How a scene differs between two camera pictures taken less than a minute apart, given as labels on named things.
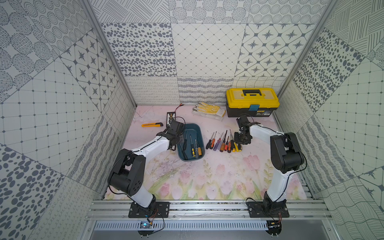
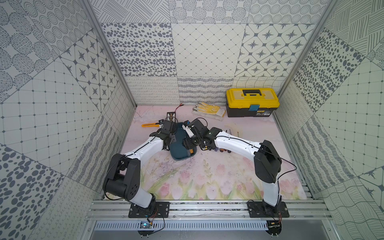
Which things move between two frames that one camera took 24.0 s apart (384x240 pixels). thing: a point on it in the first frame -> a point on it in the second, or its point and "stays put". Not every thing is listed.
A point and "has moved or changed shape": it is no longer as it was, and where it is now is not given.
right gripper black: x=236 y=140 -> x=187 y=143
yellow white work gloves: x=209 y=110 stays put
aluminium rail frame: x=187 y=209 stays put
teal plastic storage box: x=192 y=147 has moved or changed shape
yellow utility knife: x=157 y=124 stays put
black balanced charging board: x=170 y=116 stays put
